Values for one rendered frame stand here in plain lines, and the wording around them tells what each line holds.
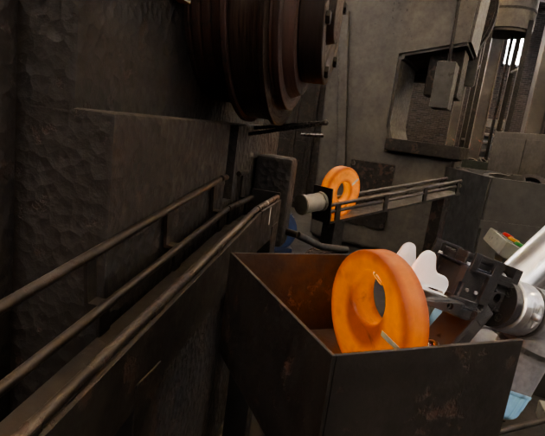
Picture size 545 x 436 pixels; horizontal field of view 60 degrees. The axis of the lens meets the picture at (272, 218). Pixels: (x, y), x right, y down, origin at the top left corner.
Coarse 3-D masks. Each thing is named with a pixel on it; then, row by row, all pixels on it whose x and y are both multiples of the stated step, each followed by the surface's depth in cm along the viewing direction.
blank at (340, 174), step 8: (336, 168) 142; (344, 168) 142; (328, 176) 141; (336, 176) 140; (344, 176) 143; (352, 176) 145; (328, 184) 140; (336, 184) 141; (344, 184) 148; (352, 184) 146; (336, 192) 142; (344, 192) 148; (352, 192) 147; (336, 200) 143; (344, 200) 147
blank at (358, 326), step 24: (360, 264) 56; (384, 264) 52; (408, 264) 53; (336, 288) 61; (360, 288) 58; (384, 288) 52; (408, 288) 50; (336, 312) 61; (360, 312) 57; (384, 312) 52; (408, 312) 49; (336, 336) 61; (360, 336) 56; (384, 336) 52; (408, 336) 49
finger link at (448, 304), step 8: (432, 296) 54; (440, 296) 55; (448, 296) 57; (432, 304) 54; (440, 304) 54; (448, 304) 55; (456, 304) 54; (464, 304) 55; (448, 312) 54; (456, 312) 55; (464, 312) 55
